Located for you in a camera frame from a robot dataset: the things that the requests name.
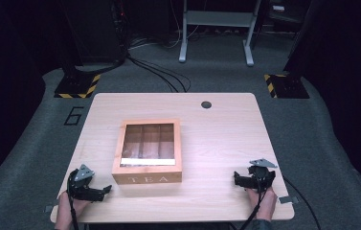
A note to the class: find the wooden tea box glass lid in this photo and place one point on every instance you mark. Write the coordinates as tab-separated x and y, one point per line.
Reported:
147	177

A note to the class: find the black equipment cabinet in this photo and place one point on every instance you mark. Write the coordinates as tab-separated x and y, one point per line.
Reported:
95	28

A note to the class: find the person's right hand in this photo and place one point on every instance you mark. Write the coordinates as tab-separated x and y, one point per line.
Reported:
266	204

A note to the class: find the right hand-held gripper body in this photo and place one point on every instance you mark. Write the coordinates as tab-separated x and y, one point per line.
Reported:
261	175

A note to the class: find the white metal desk frame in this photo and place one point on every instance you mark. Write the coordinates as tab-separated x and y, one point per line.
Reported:
219	18

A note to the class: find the black base plate hazard tape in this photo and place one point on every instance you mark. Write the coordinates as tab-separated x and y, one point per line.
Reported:
288	86
76	86

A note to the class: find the grey metal table bracket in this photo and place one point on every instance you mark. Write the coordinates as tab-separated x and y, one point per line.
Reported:
288	200
49	208

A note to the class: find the person's left hand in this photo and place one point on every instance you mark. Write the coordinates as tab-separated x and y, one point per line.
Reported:
69	206

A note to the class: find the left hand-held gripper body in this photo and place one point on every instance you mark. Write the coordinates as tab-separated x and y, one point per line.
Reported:
84	188

